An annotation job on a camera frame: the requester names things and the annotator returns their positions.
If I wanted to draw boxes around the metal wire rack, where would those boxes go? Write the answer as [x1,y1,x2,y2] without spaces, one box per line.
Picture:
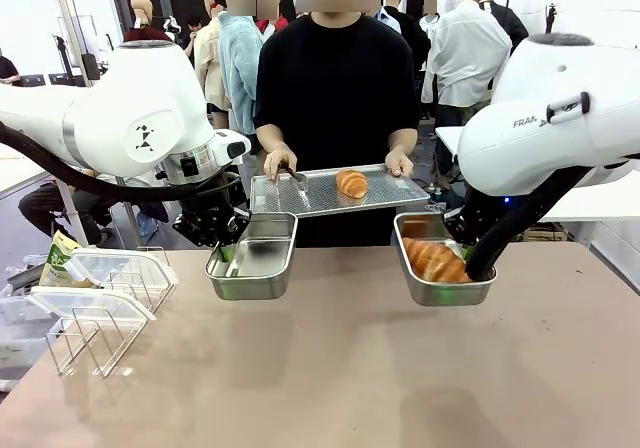
[45,246,177,378]

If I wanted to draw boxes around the person's right forearm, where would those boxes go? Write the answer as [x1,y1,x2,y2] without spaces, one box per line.
[255,123,286,155]

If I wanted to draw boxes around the rectangular steel container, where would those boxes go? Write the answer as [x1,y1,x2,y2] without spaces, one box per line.
[393,211,498,307]
[204,212,300,301]

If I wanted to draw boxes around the mannequin in beige shirt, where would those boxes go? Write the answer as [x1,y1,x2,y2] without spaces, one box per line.
[193,0,232,129]

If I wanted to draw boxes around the mannequin in light blue sweater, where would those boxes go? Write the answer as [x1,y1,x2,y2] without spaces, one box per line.
[217,0,266,137]

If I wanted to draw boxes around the perforated metal baking tray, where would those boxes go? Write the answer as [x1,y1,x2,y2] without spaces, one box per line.
[248,163,431,218]

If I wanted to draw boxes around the mannequin in black coat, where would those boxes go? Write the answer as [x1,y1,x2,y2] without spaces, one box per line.
[382,0,432,74]

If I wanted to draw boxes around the mannequin in white shirt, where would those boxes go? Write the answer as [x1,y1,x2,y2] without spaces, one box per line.
[421,0,514,177]

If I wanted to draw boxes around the metal tongs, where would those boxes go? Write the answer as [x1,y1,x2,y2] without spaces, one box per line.
[277,165,310,205]

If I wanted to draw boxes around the person in black t-shirt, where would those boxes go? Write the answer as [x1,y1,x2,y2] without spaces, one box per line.
[253,0,420,248]

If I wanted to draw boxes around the person's left forearm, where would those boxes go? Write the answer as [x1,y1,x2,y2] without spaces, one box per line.
[388,127,419,154]

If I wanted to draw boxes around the clear plastic container lid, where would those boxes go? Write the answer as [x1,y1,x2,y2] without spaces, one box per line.
[27,286,158,327]
[64,247,180,289]

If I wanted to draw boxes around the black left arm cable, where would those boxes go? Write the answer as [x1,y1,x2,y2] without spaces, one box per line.
[0,122,241,203]

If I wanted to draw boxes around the person's left hand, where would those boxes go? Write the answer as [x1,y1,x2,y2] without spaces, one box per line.
[384,150,415,177]

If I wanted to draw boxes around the mannequin in black jacket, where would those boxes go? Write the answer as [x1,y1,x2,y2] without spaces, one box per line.
[478,0,530,57]

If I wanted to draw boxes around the clear plastic storage bin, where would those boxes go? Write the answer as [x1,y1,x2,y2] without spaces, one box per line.
[0,295,66,369]

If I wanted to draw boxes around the golden croissant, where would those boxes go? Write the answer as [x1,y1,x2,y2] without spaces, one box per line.
[335,168,370,199]
[402,236,474,284]

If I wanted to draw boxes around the person's right hand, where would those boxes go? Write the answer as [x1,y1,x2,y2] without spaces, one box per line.
[263,146,299,184]

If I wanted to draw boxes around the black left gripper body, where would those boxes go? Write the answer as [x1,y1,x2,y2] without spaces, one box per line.
[172,198,251,248]

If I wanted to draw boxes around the mannequin in red top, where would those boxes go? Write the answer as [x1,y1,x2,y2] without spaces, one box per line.
[257,0,291,37]

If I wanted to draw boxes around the black right arm cable sleeve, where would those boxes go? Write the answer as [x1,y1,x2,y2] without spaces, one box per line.
[464,165,601,282]

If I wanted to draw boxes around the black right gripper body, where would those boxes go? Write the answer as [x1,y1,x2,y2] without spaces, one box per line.
[443,192,501,247]

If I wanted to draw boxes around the mannequin in dark red jacket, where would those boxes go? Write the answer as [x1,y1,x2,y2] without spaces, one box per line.
[122,0,174,44]

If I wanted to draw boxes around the grey metal tray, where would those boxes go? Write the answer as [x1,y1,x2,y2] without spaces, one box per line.
[7,262,51,294]

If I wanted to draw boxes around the green yellow snack bag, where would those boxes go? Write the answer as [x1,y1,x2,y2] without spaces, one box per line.
[38,230,96,289]

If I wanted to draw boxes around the mannequin in pale blue shirt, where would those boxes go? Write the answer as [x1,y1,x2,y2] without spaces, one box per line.
[374,7,402,35]

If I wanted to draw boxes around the thin black tripod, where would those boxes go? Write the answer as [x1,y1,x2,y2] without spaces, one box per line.
[53,35,74,77]

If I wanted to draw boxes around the seated person in white shirt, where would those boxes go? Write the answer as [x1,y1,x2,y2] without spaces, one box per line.
[18,167,171,247]

